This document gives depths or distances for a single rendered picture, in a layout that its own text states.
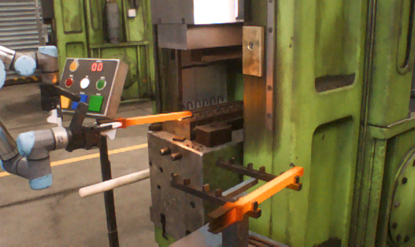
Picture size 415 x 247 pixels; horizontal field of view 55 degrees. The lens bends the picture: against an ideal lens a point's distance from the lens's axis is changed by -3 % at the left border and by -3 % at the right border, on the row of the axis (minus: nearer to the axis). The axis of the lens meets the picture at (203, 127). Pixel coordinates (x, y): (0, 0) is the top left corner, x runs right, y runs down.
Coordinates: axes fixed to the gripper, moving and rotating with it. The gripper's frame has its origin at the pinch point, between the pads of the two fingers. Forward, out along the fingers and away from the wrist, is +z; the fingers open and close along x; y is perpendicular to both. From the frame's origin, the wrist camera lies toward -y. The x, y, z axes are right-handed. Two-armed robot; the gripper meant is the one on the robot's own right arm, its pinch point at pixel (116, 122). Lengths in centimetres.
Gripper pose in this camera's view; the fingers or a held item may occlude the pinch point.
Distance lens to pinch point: 153.0
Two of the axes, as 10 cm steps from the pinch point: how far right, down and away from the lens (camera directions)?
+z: 7.8, -1.6, 6.1
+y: 0.0, 9.7, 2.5
